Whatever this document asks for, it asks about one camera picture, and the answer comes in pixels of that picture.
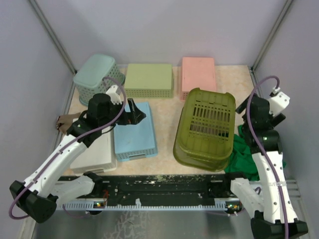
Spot white perforated basket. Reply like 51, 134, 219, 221
70, 126, 117, 176

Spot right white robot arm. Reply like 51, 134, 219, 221
222, 90, 309, 239

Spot brown cloth pouch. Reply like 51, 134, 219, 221
56, 113, 81, 134

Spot white slotted cable duct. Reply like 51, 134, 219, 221
64, 199, 243, 214

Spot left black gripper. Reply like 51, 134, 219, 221
100, 98, 146, 129

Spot light blue perforated basket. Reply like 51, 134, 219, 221
114, 102, 158, 162

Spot light green shallow basket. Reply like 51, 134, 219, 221
125, 64, 174, 99

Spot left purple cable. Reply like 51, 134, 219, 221
9, 76, 127, 220

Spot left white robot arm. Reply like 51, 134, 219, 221
9, 85, 146, 224

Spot aluminium frame post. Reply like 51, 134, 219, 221
27, 0, 77, 75
250, 0, 295, 74

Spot pink perforated basket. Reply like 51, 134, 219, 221
180, 57, 217, 102

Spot left aluminium frame post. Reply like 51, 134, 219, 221
27, 0, 77, 75

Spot aluminium extrusion rail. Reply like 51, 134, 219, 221
286, 179, 301, 198

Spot teal perforated plastic basket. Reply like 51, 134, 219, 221
73, 54, 125, 106

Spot green cloth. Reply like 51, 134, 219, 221
223, 124, 287, 181

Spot right aluminium frame post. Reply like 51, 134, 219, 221
250, 0, 295, 74

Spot olive green large tub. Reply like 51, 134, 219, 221
173, 88, 236, 172

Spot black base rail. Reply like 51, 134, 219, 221
84, 174, 235, 207

